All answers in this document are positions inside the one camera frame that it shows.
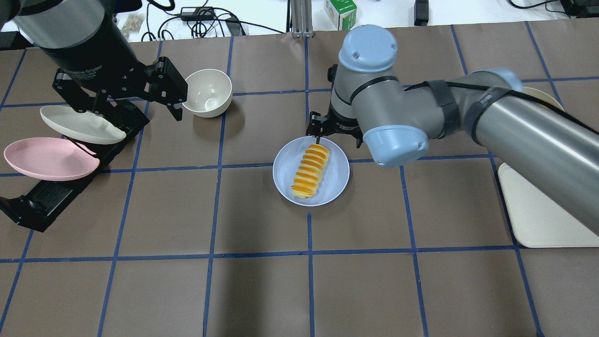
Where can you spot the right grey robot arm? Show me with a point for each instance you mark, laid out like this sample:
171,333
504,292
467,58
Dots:
551,149

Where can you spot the pink plate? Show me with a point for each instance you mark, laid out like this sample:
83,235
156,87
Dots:
51,159

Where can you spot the black power adapter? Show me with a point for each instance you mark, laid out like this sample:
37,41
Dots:
197,14

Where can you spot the cream plate in rack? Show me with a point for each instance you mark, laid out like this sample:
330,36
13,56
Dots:
86,127

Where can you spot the blue plate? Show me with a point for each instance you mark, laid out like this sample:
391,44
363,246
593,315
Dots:
335,178

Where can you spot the black dish rack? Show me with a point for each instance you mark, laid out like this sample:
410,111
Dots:
40,207

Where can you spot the aluminium frame post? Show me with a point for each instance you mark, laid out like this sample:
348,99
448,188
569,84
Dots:
300,18

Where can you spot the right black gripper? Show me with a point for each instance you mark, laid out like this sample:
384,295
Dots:
345,125

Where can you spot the cream plate with lemon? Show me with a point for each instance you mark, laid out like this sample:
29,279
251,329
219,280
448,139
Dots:
539,94

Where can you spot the cream bowl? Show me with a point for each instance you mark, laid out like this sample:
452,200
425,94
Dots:
209,94

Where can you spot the cream rectangular tray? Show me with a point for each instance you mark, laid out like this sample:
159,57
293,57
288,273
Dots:
537,221

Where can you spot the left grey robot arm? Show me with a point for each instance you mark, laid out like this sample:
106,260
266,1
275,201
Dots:
58,24

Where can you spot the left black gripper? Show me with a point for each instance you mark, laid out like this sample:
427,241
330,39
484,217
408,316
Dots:
91,63

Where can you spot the yellow sliced bread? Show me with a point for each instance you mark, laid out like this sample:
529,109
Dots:
310,171

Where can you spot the green white box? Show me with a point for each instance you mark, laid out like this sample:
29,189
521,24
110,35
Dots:
342,13

